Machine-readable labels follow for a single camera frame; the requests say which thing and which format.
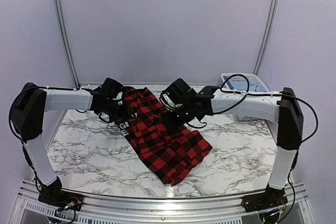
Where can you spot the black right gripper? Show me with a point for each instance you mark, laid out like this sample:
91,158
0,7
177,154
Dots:
169,122

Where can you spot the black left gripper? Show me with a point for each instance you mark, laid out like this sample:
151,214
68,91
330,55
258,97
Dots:
126,116

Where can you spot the red black plaid shirt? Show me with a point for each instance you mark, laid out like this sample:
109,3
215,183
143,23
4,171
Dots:
170,156

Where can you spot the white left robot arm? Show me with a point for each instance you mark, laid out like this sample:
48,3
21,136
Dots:
27,116

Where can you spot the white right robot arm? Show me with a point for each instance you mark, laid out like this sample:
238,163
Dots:
280,107

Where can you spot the light blue shirt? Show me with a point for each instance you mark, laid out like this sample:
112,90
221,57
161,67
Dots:
241,85

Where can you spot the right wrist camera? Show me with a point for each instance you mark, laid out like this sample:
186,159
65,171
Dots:
167,102

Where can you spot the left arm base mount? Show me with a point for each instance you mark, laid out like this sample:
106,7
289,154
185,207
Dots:
54,195

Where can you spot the left aluminium corner post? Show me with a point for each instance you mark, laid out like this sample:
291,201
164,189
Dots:
65,43

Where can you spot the aluminium corner post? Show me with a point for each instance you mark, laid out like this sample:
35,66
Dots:
266,36
65,43

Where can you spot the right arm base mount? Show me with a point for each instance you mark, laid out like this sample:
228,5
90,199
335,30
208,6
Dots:
270,198

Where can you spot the aluminium front frame rail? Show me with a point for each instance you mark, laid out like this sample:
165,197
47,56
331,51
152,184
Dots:
116,209

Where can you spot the right aluminium corner post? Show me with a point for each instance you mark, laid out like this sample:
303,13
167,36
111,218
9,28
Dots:
266,36

